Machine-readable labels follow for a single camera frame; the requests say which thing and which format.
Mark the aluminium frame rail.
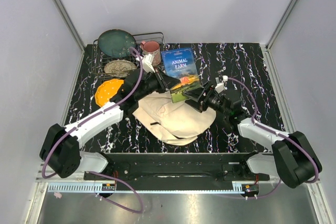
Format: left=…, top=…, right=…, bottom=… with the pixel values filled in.
left=38, top=0, right=86, bottom=49

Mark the cream canvas student bag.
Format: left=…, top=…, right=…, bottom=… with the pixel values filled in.
left=133, top=92, right=216, bottom=146

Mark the beige patterned plate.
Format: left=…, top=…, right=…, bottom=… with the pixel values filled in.
left=104, top=60, right=137, bottom=78

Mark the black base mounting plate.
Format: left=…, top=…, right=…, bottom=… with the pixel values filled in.
left=83, top=153, right=270, bottom=192

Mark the wire dish rack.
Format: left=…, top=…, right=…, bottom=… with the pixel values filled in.
left=91, top=29, right=164, bottom=80

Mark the Animal Farm paperback book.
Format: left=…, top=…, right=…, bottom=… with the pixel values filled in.
left=161, top=48, right=201, bottom=103

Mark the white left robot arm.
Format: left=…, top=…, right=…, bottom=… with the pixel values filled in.
left=39, top=69, right=180, bottom=180

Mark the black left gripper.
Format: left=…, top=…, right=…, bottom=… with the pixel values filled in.
left=135, top=67, right=180, bottom=101

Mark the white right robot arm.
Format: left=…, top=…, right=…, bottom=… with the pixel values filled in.
left=183, top=82, right=322, bottom=188

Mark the pink patterned mug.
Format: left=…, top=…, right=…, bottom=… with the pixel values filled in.
left=140, top=41, right=161, bottom=66

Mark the dark green plate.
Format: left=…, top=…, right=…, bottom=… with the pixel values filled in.
left=98, top=29, right=136, bottom=58

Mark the white cable duct strip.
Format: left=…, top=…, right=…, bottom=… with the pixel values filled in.
left=47, top=182, right=244, bottom=194

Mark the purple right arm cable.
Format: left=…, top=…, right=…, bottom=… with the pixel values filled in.
left=217, top=77, right=320, bottom=200

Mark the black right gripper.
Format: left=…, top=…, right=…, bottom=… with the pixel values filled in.
left=182, top=80, right=230, bottom=116

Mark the orange dotted plate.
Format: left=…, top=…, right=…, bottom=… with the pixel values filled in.
left=94, top=79, right=124, bottom=107

